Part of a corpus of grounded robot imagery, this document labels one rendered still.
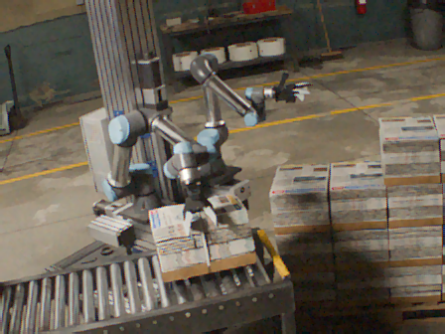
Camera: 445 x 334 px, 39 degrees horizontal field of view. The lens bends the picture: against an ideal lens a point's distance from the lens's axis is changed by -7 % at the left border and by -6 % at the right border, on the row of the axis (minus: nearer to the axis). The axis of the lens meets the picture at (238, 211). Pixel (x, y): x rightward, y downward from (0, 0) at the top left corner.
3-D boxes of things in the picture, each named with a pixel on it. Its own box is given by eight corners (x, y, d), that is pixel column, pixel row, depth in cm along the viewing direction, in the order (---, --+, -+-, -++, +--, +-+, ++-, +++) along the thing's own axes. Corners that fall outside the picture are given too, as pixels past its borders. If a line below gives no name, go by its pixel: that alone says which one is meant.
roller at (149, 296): (149, 264, 295) (147, 254, 293) (161, 320, 253) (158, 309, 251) (138, 266, 294) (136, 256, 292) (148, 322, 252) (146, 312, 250)
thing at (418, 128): (378, 118, 340) (378, 117, 339) (430, 116, 334) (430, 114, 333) (382, 142, 307) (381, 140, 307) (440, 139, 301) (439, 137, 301)
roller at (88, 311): (93, 276, 292) (91, 266, 290) (96, 333, 249) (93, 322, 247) (83, 278, 291) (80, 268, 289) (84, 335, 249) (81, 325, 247)
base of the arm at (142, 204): (127, 211, 336) (123, 193, 332) (148, 199, 346) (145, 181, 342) (146, 216, 327) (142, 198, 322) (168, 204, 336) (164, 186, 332)
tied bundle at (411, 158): (380, 159, 350) (377, 118, 340) (432, 156, 344) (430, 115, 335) (383, 187, 316) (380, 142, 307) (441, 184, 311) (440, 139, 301)
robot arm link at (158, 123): (155, 120, 306) (218, 167, 277) (135, 127, 301) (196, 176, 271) (155, 98, 299) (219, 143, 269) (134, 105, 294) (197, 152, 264)
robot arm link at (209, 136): (197, 159, 361) (193, 136, 355) (205, 150, 372) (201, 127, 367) (218, 158, 357) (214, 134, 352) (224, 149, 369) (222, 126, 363)
